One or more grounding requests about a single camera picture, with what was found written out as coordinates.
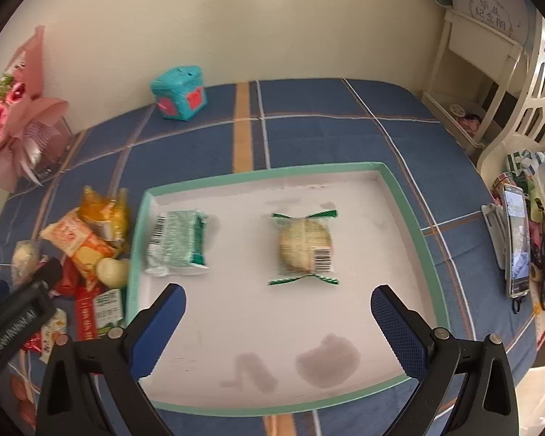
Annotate blue plaid tablecloth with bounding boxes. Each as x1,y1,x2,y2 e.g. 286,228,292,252
0,78,539,436

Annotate green and white snack packet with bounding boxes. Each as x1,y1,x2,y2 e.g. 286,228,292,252
93,288,124,337

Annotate white packet with orange print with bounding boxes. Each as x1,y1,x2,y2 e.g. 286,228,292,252
40,308,69,364

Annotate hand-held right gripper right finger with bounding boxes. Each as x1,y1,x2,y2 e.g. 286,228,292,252
371,284,521,436

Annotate small red snack packet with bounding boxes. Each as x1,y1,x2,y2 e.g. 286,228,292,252
20,331,44,353

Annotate clear glass vase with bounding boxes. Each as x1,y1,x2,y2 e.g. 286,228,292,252
25,116,76,182

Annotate white bun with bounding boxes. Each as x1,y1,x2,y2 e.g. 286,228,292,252
11,240,44,282

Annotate small round white snack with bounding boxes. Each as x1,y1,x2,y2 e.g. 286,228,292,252
95,258,130,289

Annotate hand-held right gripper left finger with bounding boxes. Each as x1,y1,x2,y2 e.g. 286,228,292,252
35,283,187,436

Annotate yellow translucent snack packet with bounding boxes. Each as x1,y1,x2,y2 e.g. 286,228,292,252
81,185,132,241

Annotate white phone stand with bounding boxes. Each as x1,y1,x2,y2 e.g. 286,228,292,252
481,203,512,270

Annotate green speckled snack packet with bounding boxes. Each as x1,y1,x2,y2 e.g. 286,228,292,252
144,210,210,278

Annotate smartphone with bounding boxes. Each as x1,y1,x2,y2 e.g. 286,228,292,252
503,184,532,298

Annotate round cookie packet green ends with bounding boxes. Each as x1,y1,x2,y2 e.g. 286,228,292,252
268,209,340,287

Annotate white lattice shelf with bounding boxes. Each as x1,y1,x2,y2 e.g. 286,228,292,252
477,23,545,182

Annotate white tray with teal rim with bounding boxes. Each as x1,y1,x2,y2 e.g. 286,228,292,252
125,162,450,417

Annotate white bedside shelf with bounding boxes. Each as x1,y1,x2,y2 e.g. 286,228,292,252
420,9,525,148

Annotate orange and white snack packet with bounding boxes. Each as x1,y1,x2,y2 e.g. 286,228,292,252
40,208,119,290

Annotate pink flower bouquet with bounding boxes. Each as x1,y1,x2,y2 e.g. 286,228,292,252
0,26,70,191

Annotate long red snack packet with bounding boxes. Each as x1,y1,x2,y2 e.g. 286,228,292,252
75,288,101,341

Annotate teal box with pink labels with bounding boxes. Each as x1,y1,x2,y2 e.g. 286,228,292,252
151,65,207,122

